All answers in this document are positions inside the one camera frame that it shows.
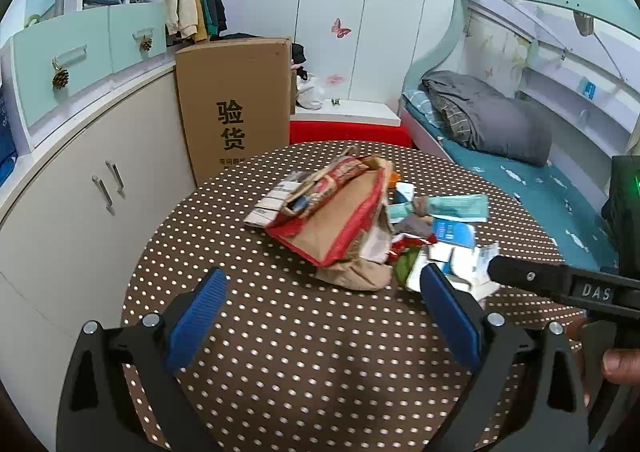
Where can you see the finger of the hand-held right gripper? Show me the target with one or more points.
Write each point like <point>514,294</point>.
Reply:
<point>530,276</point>

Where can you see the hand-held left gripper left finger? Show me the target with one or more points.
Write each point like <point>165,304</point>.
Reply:
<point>197,322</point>

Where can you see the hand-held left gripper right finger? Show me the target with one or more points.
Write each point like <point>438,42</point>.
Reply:
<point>450,317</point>

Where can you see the white paper packaging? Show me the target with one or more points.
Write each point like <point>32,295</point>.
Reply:
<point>470,267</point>

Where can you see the small orange wrapper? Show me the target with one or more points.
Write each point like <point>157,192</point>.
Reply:
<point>394,178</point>

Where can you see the person's right hand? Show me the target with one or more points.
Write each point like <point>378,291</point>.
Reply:
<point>622,366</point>

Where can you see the green wrapper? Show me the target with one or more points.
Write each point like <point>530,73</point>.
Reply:
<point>405,267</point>

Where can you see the red wrapper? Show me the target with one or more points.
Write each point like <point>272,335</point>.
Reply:
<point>407,246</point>

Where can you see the blue patterned mattress sheet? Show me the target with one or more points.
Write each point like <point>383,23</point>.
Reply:
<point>550,192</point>

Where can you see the light blue packet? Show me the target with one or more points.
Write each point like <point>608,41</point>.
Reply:
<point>452,232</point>

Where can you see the grey crumpled wrapper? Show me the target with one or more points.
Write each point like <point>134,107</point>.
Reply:
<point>417,226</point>

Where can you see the brown polka dot tablecloth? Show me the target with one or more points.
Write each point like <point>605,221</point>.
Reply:
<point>300,332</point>

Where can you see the crumpled brown paper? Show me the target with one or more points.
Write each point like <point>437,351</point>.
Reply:
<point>355,274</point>

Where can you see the small teal packet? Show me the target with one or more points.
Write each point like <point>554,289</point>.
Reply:
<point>399,212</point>

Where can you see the white flat carton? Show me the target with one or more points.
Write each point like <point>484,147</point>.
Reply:
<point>265,209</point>

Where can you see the small white and blue box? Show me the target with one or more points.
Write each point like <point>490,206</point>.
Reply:
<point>405,192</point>

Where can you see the curved beige cabinet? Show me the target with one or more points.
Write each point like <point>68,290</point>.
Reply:
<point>75,257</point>

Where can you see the small blue shelf item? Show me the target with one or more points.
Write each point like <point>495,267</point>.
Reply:
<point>588,88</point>

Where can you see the red and brown paper bag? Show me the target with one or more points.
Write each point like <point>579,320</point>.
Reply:
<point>345,212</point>

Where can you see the grey pillow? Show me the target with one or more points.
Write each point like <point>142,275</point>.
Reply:
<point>505,127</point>

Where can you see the plaid pillow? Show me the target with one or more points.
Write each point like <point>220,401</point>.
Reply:
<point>452,119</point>

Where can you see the dark hanging pouch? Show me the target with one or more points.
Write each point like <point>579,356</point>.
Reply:
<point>583,23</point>

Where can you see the red bench with white top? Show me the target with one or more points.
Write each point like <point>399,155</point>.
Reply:
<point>345,129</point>

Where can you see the large cardboard box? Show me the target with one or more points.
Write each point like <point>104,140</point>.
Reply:
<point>235,82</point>

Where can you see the white plastic bag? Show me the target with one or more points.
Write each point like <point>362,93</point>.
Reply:
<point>309,92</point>

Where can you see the blue bag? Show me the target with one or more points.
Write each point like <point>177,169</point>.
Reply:
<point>6,142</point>

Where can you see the faded pink butterfly sticker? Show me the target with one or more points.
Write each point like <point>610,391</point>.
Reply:
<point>335,79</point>

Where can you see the pine cone ornament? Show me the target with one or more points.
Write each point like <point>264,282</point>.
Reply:
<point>145,43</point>
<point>60,78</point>

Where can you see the black clothes pile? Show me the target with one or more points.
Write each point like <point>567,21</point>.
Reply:
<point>298,54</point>

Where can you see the small light green drawer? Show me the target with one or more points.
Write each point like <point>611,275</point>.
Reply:
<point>135,24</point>

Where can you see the large light green drawer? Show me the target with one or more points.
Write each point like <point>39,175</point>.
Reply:
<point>60,42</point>

